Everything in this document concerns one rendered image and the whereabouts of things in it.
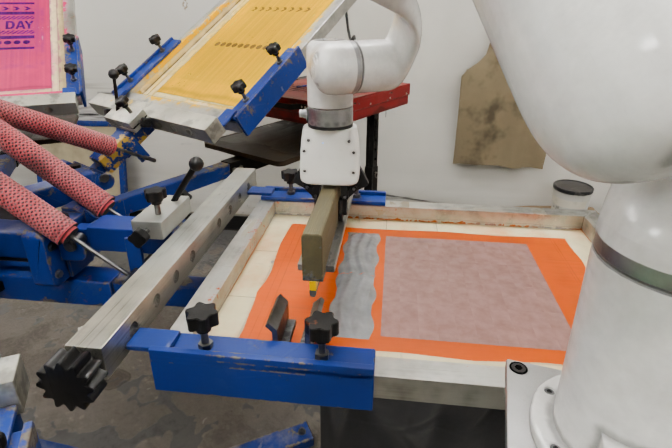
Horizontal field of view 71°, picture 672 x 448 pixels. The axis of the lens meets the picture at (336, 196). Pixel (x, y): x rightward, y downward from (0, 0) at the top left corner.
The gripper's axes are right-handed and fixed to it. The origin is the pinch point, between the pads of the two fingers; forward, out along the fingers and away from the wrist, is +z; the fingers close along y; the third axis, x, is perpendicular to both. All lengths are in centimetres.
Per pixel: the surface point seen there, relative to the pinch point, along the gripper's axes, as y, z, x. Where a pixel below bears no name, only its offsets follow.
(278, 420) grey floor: -27, 109, 50
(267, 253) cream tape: -14.2, 13.9, 6.6
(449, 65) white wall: 40, -2, 200
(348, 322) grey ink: 4.6, 13.7, -14.4
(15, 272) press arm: -66, 17, -1
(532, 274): 38.0, 14.1, 4.9
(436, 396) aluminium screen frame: 17.5, 13.3, -28.8
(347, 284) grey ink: 3.4, 13.3, -3.9
